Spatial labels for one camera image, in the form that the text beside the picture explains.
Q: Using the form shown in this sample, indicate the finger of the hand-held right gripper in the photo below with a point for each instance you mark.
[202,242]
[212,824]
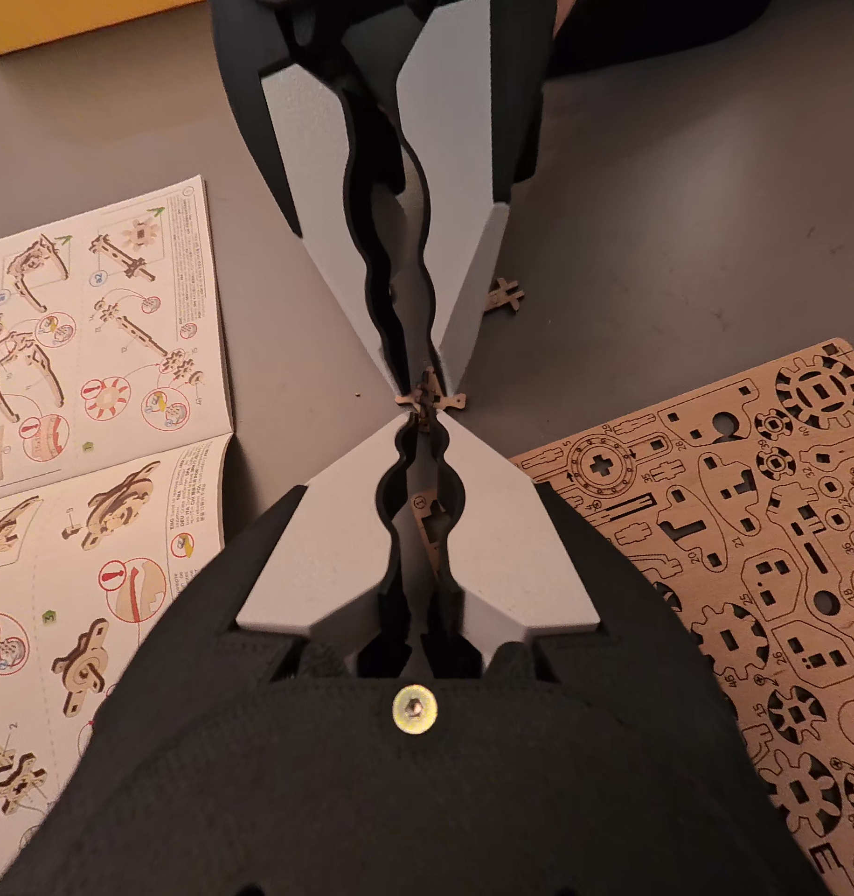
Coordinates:
[308,154]
[462,140]

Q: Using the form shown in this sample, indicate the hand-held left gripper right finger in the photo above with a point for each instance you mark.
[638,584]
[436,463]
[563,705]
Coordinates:
[518,560]

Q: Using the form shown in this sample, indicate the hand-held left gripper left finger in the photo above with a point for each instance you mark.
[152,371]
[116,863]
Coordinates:
[315,560]

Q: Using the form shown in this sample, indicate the long wooden axle part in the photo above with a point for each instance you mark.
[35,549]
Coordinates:
[430,532]

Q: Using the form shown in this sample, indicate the small wooden key-shaped part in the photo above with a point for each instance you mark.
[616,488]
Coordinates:
[504,294]

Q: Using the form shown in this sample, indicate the small wooden cross part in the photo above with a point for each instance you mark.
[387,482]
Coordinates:
[449,401]

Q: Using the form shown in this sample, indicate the laser-cut wooden parts sheet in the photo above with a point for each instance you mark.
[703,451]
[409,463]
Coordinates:
[734,532]

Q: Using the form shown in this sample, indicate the yellow plastic bin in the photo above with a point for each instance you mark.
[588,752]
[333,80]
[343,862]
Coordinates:
[63,24]

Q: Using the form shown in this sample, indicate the black cushion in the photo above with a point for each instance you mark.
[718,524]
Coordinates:
[664,35]

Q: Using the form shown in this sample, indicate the open instruction booklet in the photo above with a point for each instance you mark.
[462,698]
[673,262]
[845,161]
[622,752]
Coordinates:
[84,490]

